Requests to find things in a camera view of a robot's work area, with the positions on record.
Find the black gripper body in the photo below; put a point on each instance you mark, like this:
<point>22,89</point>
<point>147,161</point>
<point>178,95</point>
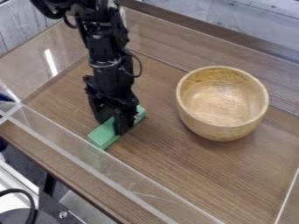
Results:
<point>111,83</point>

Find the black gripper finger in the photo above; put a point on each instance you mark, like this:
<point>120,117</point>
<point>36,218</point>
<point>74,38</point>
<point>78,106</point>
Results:
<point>124,120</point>
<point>100,107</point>

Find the green rectangular block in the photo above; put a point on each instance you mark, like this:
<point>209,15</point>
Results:
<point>103,135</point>

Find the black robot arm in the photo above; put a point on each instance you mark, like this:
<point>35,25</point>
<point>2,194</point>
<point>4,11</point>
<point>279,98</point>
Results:
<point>104,35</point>

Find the light wooden bowl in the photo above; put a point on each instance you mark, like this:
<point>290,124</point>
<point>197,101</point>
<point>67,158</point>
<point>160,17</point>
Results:
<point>222,102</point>

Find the black table leg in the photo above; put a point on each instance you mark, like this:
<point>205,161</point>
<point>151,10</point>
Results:
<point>50,184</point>

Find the clear acrylic tray wall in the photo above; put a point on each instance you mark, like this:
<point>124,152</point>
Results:
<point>160,175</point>

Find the grey metal base plate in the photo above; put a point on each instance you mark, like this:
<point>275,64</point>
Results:
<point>72,210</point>

